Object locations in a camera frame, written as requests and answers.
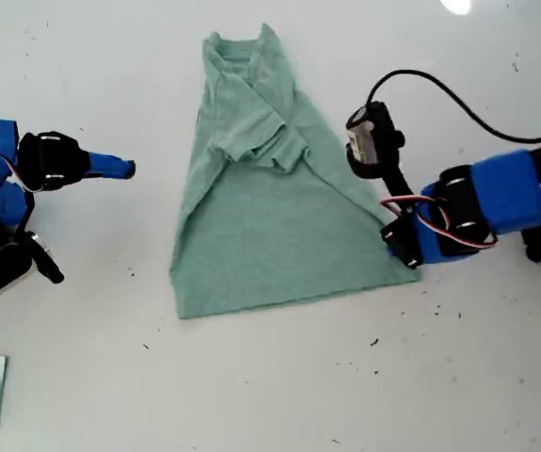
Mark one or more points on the green t-shirt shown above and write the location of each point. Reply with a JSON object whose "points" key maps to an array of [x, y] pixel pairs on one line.
{"points": [[275, 235]]}

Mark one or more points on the gripper camera stalk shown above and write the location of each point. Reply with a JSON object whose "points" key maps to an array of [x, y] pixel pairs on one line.
{"points": [[394, 181], [49, 268]]}

